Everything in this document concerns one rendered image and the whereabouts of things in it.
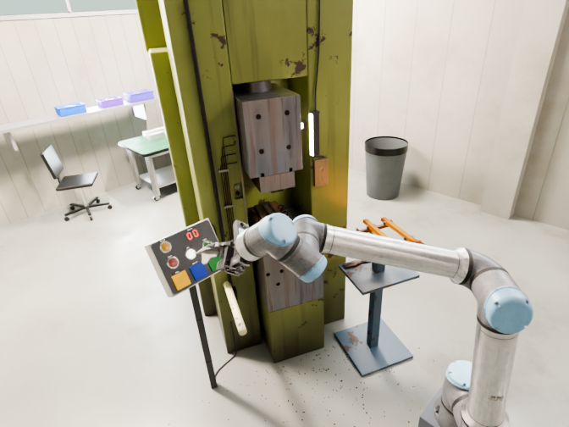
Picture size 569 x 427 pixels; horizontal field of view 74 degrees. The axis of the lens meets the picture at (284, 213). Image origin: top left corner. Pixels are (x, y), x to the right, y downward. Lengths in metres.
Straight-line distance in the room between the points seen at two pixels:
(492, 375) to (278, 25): 1.70
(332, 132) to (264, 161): 0.48
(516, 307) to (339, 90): 1.47
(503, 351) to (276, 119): 1.36
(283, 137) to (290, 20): 0.56
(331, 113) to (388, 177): 2.54
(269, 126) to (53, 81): 3.95
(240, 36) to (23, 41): 3.79
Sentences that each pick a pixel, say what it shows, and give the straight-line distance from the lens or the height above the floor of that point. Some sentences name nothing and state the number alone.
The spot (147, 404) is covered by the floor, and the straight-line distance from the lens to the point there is 2.80.
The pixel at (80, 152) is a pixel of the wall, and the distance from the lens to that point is 5.72.
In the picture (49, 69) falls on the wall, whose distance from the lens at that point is 5.53.
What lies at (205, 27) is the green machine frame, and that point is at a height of 2.09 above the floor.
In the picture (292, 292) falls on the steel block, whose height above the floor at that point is 0.58.
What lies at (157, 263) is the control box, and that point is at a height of 1.12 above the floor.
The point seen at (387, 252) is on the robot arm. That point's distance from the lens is 1.16.
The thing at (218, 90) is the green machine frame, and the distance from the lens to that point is 1.99.
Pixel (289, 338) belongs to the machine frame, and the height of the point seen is 0.20.
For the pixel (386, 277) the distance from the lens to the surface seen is 2.40.
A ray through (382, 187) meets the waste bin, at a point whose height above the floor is 0.18.
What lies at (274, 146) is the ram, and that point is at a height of 1.52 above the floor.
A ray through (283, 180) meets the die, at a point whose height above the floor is 1.32.
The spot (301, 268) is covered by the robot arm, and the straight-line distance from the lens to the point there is 1.00.
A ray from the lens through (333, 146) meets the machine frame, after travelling 2.27.
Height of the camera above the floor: 2.14
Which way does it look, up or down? 28 degrees down
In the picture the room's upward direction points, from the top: 4 degrees counter-clockwise
